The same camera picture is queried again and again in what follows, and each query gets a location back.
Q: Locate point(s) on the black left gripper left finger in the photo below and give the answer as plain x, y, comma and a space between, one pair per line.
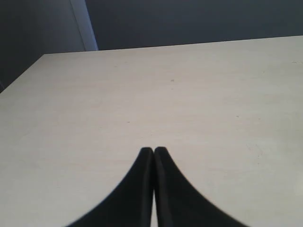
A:
130, 203

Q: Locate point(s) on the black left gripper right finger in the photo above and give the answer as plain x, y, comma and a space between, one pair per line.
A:
178, 203

